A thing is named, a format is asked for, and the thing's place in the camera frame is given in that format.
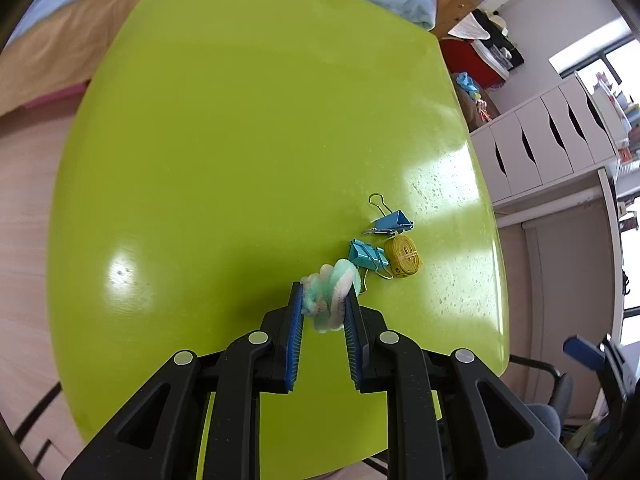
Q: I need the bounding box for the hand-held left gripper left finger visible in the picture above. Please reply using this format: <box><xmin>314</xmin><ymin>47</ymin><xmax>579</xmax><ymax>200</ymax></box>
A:
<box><xmin>62</xmin><ymin>281</ymin><xmax>306</xmax><ymax>480</ymax></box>

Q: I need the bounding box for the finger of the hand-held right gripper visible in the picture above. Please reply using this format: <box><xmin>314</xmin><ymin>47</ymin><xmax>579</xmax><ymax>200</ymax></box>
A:
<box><xmin>563</xmin><ymin>332</ymin><xmax>640</xmax><ymax>411</ymax></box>

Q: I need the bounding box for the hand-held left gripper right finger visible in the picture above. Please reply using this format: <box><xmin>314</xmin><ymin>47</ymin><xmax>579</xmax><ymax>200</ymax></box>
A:
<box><xmin>342</xmin><ymin>287</ymin><xmax>588</xmax><ymax>480</ymax></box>

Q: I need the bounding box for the green white fuzzy scrunchie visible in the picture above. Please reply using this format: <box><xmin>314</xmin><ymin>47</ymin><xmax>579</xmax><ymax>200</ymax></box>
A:
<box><xmin>300</xmin><ymin>258</ymin><xmax>361</xmax><ymax>333</ymax></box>

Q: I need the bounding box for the black office chair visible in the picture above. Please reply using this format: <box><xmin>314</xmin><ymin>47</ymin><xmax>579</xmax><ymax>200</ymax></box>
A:
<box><xmin>509</xmin><ymin>354</ymin><xmax>575</xmax><ymax>443</ymax></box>

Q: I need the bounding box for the white desk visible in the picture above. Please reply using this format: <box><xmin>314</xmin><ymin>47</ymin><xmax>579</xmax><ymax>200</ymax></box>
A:
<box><xmin>492</xmin><ymin>166</ymin><xmax>632</xmax><ymax>421</ymax></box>

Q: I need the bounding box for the blue binder clip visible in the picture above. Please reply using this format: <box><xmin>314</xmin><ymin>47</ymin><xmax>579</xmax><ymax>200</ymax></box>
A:
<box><xmin>348</xmin><ymin>239</ymin><xmax>394</xmax><ymax>294</ymax></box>
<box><xmin>362</xmin><ymin>193</ymin><xmax>415</xmax><ymax>236</ymax></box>

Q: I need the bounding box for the yellow rolled tape measure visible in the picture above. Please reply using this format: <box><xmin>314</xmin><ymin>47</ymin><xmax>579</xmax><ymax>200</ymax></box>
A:
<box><xmin>384</xmin><ymin>235</ymin><xmax>425</xmax><ymax>279</ymax></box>

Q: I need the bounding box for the white drawer chest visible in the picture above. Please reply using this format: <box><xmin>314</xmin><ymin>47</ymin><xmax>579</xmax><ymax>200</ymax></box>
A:
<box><xmin>470</xmin><ymin>75</ymin><xmax>622</xmax><ymax>206</ymax></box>

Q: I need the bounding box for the row of books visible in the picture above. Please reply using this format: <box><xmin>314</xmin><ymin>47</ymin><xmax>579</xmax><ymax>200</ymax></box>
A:
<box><xmin>592</xmin><ymin>70</ymin><xmax>640</xmax><ymax>162</ymax></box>

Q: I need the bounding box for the brown pet bed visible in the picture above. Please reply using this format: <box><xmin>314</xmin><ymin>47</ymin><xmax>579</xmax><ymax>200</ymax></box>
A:
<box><xmin>457</xmin><ymin>85</ymin><xmax>502</xmax><ymax>133</ymax></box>

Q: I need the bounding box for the blue toy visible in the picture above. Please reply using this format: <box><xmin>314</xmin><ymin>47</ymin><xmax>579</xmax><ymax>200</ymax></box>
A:
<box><xmin>452</xmin><ymin>72</ymin><xmax>482</xmax><ymax>97</ymax></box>

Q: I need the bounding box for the red storage box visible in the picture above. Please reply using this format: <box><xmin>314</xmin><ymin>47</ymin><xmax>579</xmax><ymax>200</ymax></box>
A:
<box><xmin>440</xmin><ymin>37</ymin><xmax>505</xmax><ymax>92</ymax></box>

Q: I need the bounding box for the black bag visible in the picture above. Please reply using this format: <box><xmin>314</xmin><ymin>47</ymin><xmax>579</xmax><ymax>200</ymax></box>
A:
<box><xmin>470</xmin><ymin>7</ymin><xmax>526</xmax><ymax>72</ymax></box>

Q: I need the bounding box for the pink flat box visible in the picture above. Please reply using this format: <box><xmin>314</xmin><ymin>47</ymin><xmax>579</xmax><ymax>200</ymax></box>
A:
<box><xmin>25</xmin><ymin>82</ymin><xmax>90</xmax><ymax>111</ymax></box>

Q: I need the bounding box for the wooden bedside cabinet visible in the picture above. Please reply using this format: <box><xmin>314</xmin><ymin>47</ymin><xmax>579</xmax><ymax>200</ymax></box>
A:
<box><xmin>430</xmin><ymin>0</ymin><xmax>486</xmax><ymax>39</ymax></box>

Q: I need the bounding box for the bed with beige skirt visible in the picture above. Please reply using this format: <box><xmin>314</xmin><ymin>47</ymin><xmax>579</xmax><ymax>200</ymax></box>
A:
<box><xmin>0</xmin><ymin>0</ymin><xmax>163</xmax><ymax>117</ymax></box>

